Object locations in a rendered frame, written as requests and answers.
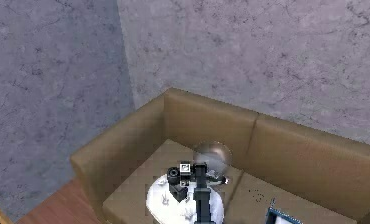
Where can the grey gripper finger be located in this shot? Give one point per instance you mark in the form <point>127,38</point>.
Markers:
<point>219,180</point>

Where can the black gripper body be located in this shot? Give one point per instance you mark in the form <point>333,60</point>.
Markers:
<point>174,176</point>

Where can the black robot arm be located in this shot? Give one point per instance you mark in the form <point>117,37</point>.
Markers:
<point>202,200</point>

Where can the tan brown sofa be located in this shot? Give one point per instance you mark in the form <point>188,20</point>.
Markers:
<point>206,120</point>

